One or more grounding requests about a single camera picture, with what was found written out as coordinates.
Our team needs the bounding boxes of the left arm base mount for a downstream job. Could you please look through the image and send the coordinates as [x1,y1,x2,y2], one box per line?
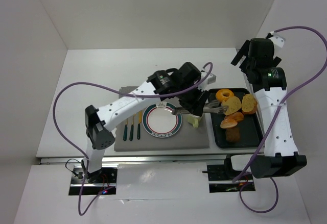
[65,159,118,196]

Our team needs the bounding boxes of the grey cloth placemat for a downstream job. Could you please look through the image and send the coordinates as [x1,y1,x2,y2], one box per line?
[113,98,209,152]

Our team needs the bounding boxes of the cut bread slice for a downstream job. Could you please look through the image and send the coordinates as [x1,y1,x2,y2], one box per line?
[242,94,258,114]
[221,96,242,116]

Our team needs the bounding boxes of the metal serving tongs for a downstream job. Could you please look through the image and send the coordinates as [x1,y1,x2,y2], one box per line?
[172,100,228,115]

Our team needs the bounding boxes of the dark brown bread piece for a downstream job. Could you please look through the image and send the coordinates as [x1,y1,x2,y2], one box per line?
[225,127,241,143]

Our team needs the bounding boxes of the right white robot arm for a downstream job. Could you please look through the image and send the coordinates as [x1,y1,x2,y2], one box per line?
[231,37,307,179]

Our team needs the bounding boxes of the gold fork green handle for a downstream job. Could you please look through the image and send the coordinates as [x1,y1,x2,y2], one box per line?
[129,114,135,141]

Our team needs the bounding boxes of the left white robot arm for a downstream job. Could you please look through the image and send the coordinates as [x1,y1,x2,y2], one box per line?
[82,62,216,183]

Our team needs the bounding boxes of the gold knife green handle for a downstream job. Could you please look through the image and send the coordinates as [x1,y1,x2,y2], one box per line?
[137,110,143,140]

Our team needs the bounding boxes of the orange glazed donut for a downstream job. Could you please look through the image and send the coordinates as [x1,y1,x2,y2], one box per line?
[215,89,234,103]

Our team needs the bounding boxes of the sugared round bun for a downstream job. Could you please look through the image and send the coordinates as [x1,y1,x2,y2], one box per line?
[220,118,238,129]

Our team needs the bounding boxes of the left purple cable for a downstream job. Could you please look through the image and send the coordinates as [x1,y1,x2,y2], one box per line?
[52,61,214,216]

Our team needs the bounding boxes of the white plate green red rim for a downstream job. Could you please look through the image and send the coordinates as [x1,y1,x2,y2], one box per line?
[142,102,182,138]

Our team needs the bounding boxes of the brown glazed bun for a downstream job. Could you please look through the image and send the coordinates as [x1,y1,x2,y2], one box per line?
[224,111,244,122]

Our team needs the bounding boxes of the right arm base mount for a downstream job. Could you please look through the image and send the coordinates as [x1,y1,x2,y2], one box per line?
[202,155,255,193]

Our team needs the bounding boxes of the aluminium rail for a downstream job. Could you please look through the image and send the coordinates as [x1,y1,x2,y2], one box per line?
[38,154,230,165]

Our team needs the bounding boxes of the pale green mug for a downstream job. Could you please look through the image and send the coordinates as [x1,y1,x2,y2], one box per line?
[187,114,203,129]

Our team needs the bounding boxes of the gold spoon green handle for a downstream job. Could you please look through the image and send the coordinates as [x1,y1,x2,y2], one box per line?
[123,119,128,141]

